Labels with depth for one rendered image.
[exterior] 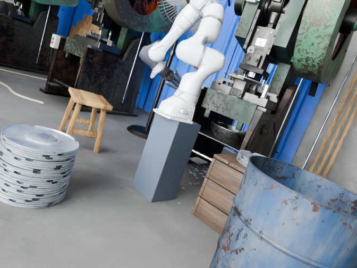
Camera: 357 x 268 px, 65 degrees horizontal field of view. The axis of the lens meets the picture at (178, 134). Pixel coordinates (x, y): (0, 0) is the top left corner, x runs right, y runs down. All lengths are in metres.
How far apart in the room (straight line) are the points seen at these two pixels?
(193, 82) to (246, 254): 0.85
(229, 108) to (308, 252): 1.32
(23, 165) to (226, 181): 0.88
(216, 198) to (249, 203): 0.57
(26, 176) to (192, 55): 0.90
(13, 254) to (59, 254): 0.13
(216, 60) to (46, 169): 0.90
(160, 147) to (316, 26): 1.09
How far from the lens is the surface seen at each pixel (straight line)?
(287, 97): 2.39
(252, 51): 2.17
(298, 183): 1.21
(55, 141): 1.25
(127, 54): 3.25
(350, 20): 2.13
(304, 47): 1.88
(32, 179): 1.19
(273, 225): 0.84
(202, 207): 1.50
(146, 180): 1.52
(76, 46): 3.17
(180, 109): 1.40
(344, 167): 3.25
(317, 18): 1.82
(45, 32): 4.71
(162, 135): 1.44
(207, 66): 1.43
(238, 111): 1.97
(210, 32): 1.49
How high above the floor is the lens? 0.66
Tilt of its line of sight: 11 degrees down
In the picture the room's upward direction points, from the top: 20 degrees clockwise
